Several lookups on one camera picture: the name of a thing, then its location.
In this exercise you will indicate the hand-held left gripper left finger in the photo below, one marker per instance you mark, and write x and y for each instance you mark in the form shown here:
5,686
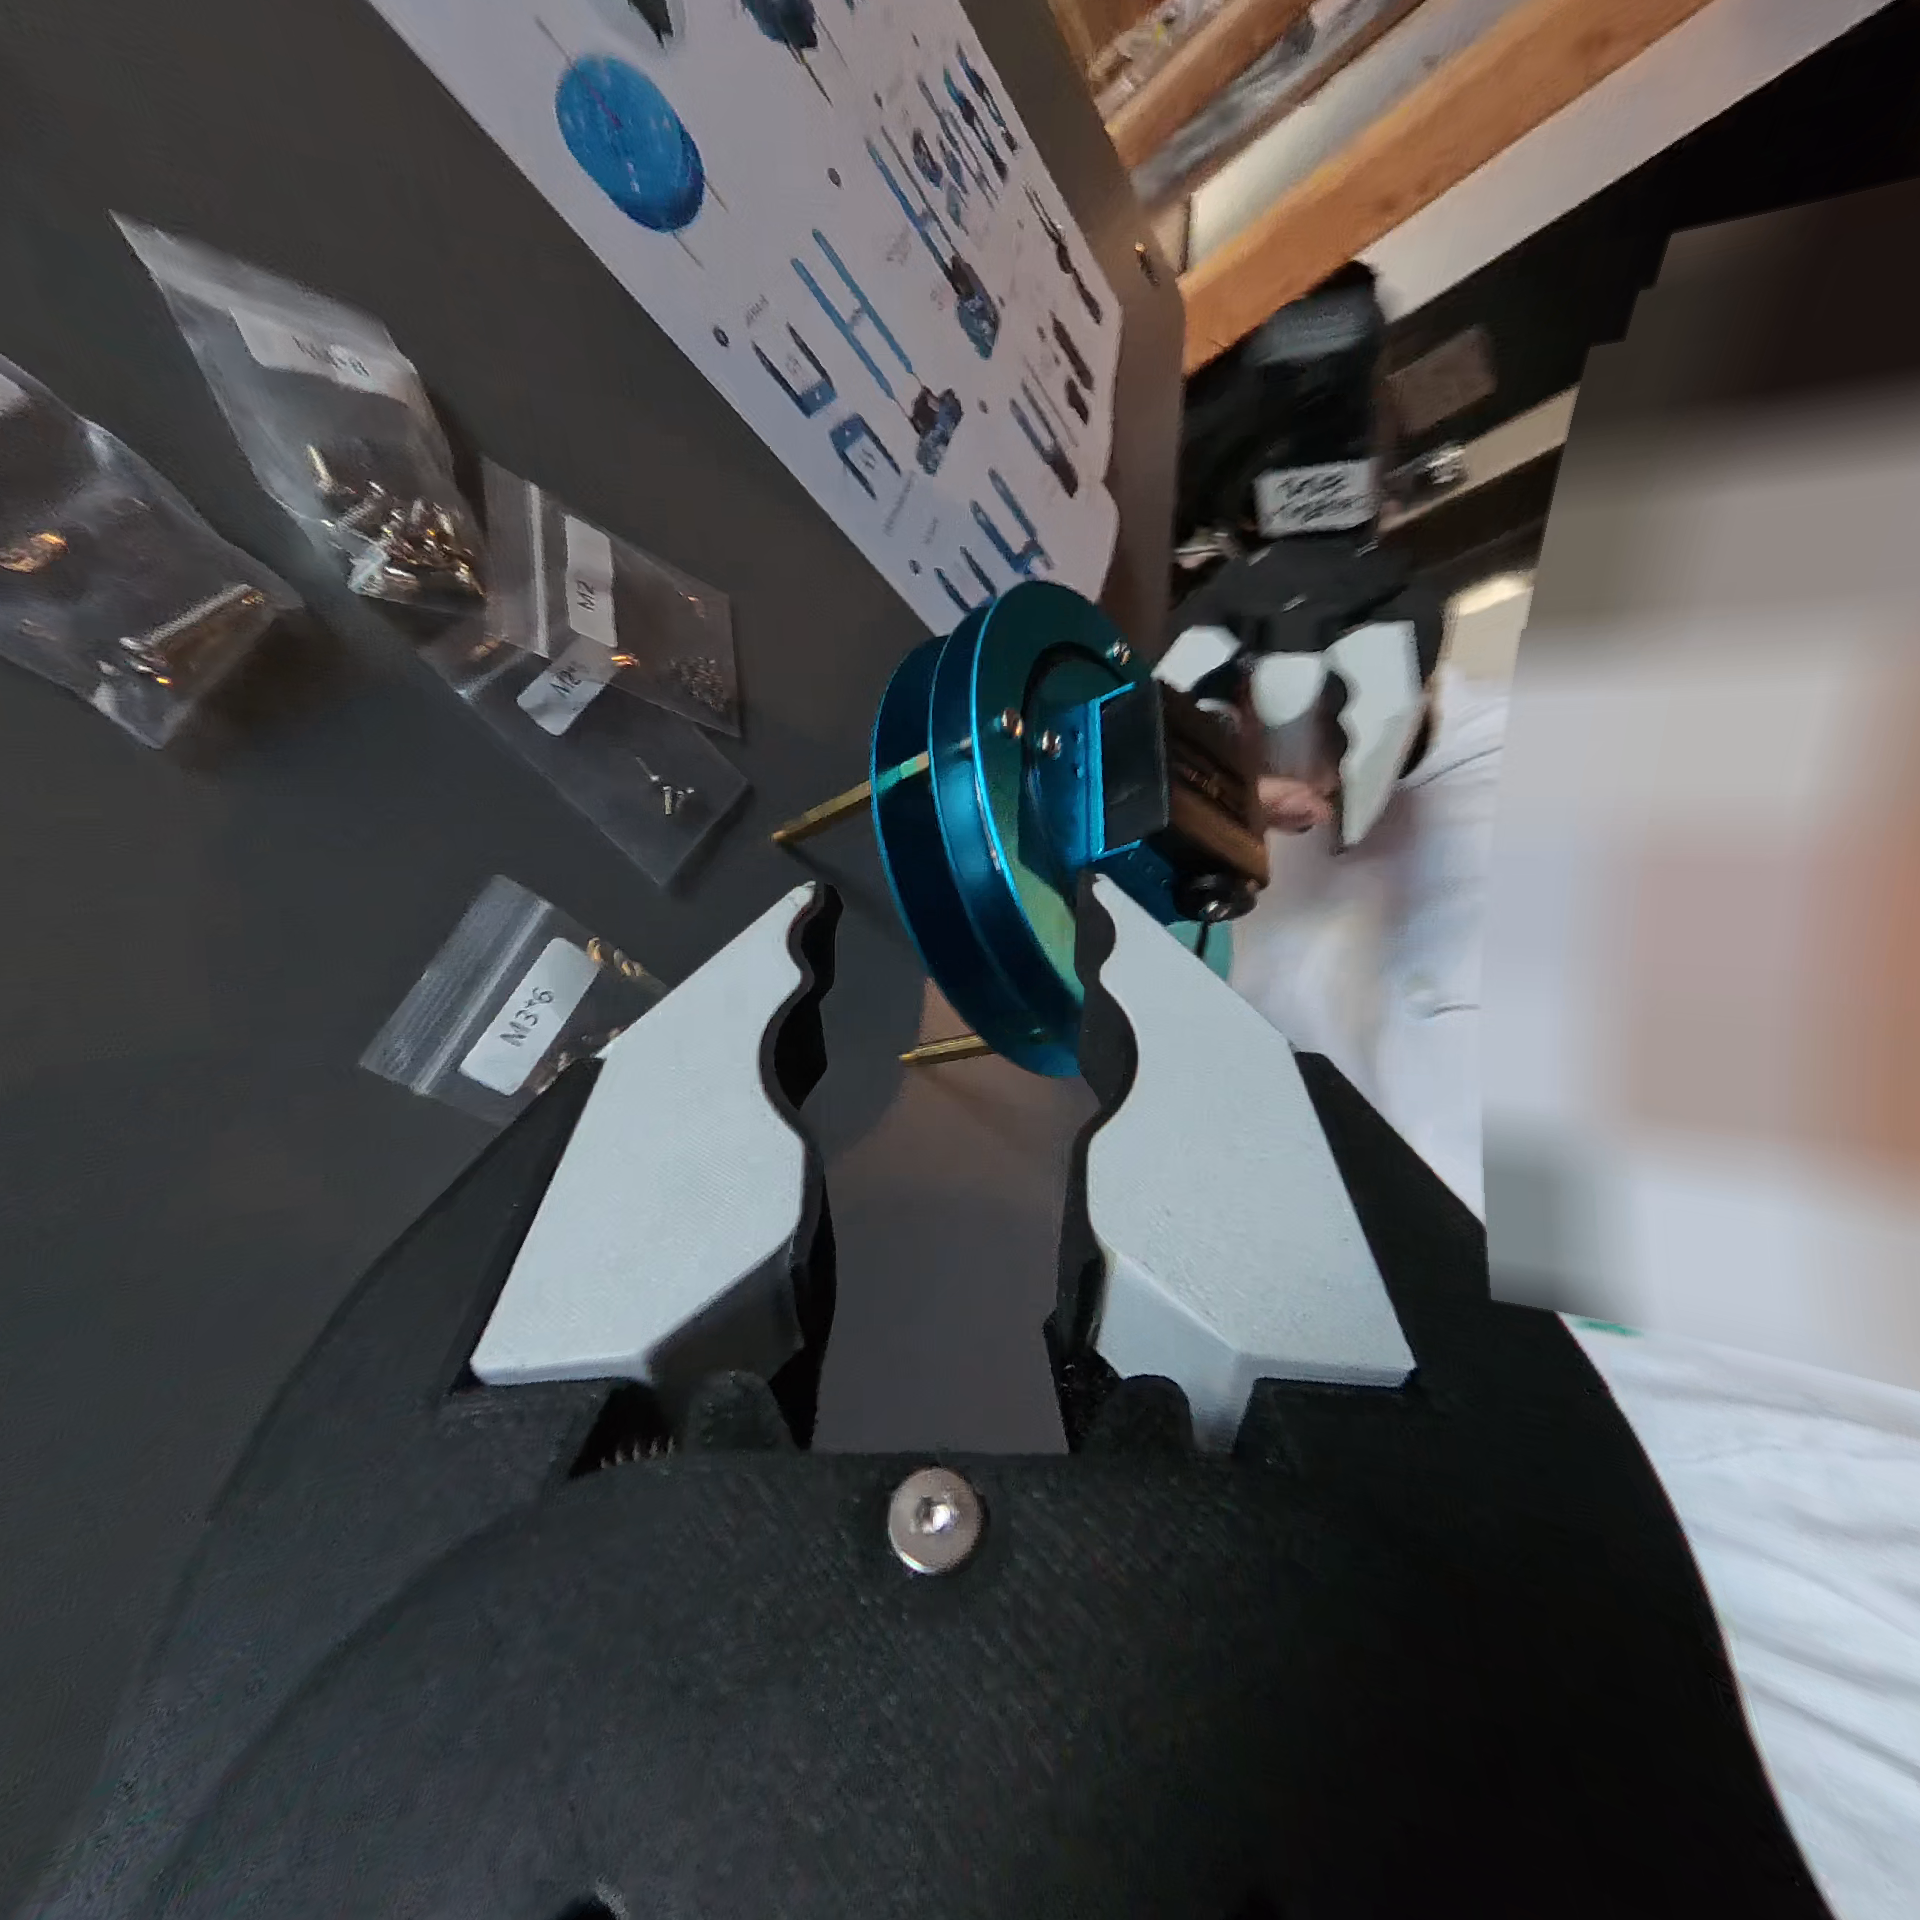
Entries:
645,1201

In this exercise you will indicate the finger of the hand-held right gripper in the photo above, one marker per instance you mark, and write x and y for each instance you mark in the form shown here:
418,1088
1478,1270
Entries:
1381,720
1200,662

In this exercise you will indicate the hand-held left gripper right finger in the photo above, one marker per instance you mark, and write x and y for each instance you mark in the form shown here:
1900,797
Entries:
1245,1201

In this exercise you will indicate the blue round robot arm base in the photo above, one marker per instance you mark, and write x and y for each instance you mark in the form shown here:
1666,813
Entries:
975,840

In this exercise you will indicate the illustrated assembly manual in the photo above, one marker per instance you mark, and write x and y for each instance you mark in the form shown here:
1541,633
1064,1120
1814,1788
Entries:
780,195

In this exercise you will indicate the dark grey desk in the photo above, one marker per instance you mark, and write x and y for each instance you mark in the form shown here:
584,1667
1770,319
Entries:
149,1201

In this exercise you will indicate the person's right hand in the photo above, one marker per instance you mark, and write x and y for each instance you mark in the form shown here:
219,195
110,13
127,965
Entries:
1300,797

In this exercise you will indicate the clear screw bag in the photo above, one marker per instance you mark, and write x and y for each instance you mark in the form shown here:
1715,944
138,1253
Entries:
466,991
301,389
119,569
629,797
645,600

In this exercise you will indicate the person in white shirt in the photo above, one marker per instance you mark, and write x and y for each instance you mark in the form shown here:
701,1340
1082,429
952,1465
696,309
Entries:
1799,1576

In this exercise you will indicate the wooden frame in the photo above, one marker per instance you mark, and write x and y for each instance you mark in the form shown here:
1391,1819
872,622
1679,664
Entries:
1426,165

